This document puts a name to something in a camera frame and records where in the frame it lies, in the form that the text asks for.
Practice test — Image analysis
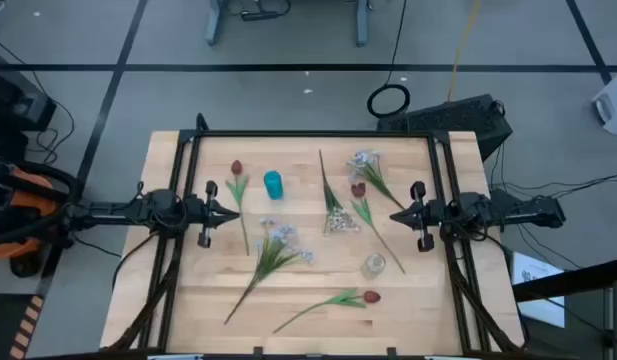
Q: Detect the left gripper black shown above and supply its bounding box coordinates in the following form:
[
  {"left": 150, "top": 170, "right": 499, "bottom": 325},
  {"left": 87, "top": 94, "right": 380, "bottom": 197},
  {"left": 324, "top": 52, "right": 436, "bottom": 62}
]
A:
[{"left": 183, "top": 180, "right": 241, "bottom": 250}]

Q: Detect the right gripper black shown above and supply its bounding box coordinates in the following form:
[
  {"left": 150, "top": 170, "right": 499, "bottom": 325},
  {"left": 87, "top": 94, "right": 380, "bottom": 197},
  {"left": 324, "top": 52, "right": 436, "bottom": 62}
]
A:
[{"left": 389, "top": 181, "right": 448, "bottom": 253}]

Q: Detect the dark red artificial tulip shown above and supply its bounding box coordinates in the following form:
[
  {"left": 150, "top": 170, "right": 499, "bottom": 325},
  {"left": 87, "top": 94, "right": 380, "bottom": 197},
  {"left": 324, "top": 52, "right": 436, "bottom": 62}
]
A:
[{"left": 349, "top": 181, "right": 407, "bottom": 275}]

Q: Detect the clear glass vase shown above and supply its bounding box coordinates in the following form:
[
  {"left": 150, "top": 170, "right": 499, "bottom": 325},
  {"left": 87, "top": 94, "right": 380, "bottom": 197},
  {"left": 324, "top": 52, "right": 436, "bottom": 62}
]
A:
[{"left": 361, "top": 252, "right": 388, "bottom": 280}]

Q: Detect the teal glass vase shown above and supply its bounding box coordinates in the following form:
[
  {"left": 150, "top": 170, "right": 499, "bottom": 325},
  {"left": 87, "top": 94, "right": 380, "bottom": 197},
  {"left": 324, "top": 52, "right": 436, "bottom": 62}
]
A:
[{"left": 263, "top": 170, "right": 285, "bottom": 201}]

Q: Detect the black computer tower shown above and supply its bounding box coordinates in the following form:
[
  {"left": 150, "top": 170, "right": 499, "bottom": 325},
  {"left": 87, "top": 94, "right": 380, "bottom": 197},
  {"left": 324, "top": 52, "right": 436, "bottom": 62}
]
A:
[{"left": 376, "top": 93, "right": 514, "bottom": 162}]

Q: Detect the white paper sheet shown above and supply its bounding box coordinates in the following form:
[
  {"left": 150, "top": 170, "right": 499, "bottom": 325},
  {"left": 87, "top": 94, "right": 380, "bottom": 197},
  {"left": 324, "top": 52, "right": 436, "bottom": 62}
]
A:
[{"left": 510, "top": 251, "right": 567, "bottom": 329}]

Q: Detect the black beam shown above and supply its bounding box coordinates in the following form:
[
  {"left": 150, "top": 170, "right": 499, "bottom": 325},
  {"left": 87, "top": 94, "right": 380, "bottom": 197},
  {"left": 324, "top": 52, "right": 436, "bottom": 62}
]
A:
[{"left": 511, "top": 257, "right": 617, "bottom": 304}]

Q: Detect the orange and black vacuum cleaner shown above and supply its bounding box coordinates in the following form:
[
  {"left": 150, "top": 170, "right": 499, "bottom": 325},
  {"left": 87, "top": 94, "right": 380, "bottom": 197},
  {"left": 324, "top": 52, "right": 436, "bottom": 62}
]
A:
[{"left": 0, "top": 157, "right": 89, "bottom": 279}]

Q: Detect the black power strip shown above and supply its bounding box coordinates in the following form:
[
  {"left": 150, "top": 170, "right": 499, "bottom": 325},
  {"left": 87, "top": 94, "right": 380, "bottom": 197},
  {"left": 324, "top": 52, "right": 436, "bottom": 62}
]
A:
[{"left": 240, "top": 9, "right": 282, "bottom": 22}]

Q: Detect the black equipment box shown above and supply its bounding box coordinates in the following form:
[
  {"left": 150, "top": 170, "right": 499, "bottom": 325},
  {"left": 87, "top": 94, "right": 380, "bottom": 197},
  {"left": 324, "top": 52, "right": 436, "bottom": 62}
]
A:
[{"left": 0, "top": 47, "right": 58, "bottom": 132}]

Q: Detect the white device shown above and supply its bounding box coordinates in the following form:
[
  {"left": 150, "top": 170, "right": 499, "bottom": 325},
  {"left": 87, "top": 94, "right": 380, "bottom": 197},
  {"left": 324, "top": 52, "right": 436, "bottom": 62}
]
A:
[{"left": 591, "top": 64, "right": 617, "bottom": 136}]

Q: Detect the black mat with hazard stripes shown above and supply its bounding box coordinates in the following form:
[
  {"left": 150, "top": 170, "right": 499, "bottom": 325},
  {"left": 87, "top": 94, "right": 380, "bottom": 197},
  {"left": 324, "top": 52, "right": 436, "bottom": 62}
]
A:
[{"left": 0, "top": 293, "right": 45, "bottom": 360}]

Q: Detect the black sleeved cable bundle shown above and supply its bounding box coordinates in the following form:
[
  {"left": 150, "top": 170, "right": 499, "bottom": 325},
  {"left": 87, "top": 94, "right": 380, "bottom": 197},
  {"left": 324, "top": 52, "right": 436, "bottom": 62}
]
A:
[
  {"left": 440, "top": 234, "right": 527, "bottom": 354},
  {"left": 107, "top": 234, "right": 182, "bottom": 351}
]

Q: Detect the black metal table frame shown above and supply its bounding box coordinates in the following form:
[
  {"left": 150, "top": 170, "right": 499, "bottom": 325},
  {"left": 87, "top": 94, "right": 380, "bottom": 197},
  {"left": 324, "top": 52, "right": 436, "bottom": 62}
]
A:
[{"left": 137, "top": 112, "right": 494, "bottom": 360}]

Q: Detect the black coiled floor cable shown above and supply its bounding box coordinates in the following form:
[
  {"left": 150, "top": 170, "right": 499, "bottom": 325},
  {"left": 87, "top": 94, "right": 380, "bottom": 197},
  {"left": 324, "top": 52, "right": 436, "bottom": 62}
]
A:
[{"left": 366, "top": 0, "right": 412, "bottom": 120}]

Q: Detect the yellow cable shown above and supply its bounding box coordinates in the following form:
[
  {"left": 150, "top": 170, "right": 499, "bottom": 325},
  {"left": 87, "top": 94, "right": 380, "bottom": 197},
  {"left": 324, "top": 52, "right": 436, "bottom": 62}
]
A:
[{"left": 446, "top": 0, "right": 483, "bottom": 103}]

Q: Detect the grey desk frame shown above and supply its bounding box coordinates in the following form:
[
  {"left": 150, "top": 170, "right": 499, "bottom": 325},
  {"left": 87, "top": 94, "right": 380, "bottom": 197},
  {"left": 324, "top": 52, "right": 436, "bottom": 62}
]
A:
[{"left": 204, "top": 0, "right": 373, "bottom": 49}]

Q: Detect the grey metal post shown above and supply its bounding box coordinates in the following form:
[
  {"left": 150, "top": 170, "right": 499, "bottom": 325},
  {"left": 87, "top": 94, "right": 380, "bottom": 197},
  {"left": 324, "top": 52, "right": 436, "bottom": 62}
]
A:
[{"left": 602, "top": 279, "right": 617, "bottom": 360}]

